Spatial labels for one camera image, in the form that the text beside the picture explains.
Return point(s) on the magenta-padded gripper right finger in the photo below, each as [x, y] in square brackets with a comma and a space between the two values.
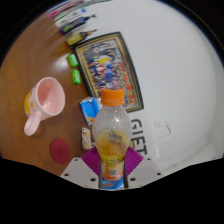
[143, 170]

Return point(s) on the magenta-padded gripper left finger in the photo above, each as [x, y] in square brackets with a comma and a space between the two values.
[78, 171]

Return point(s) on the orange-capped clear drink bottle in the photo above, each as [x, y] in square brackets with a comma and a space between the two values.
[111, 133]

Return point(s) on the flat round red coaster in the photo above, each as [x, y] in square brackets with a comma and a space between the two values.
[60, 151]

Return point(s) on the small colourful snack packet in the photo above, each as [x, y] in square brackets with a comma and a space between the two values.
[86, 138]

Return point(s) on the white gift bag with dogs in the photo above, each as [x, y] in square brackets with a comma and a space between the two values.
[143, 133]

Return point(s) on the blue tissue pack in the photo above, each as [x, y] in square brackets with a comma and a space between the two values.
[88, 110]

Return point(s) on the pink mug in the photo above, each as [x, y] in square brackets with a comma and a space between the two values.
[46, 100]

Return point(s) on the framed group photo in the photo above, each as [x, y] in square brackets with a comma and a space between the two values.
[108, 70]

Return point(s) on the amber pump bottle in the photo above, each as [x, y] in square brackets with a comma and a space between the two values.
[78, 37]

